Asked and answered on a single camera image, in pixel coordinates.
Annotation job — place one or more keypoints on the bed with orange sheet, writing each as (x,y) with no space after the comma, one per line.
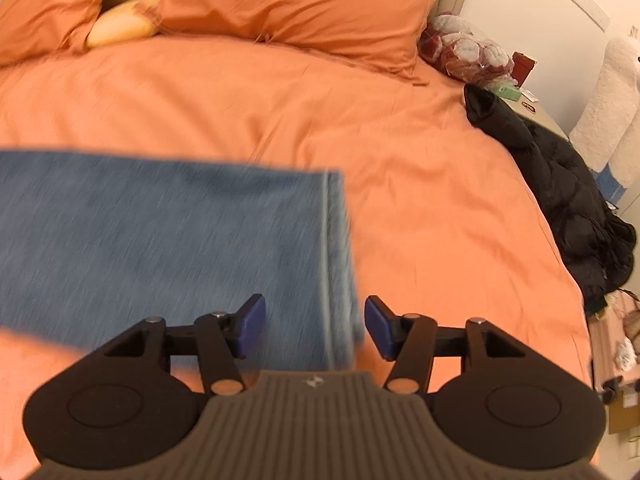
(425,185)

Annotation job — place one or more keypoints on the cardboard box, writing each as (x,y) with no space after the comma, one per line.
(622,410)

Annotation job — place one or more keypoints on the white wall switch plate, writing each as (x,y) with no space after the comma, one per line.
(587,2)

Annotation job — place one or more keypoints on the green box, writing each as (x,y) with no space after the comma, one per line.
(505,91)

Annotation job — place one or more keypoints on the white alpaca plush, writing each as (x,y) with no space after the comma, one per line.
(607,95)

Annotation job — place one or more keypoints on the beige nightstand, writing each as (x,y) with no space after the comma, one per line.
(547,122)

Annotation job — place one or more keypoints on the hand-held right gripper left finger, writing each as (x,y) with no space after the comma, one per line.
(252,322)

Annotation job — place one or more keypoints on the yellow cushion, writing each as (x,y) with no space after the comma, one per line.
(120,25)

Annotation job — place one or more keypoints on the orange pillow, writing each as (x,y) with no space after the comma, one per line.
(45,5)
(310,5)

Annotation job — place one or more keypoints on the red box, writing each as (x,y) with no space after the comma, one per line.
(524,67)

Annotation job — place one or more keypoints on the black puffer jacket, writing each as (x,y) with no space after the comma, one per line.
(560,175)

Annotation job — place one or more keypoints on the blue denim pants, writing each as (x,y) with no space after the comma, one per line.
(150,235)

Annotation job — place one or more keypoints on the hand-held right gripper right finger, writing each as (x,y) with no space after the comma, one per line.
(377,325)

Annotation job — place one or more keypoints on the bagged red white plush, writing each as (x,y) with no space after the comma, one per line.
(467,50)

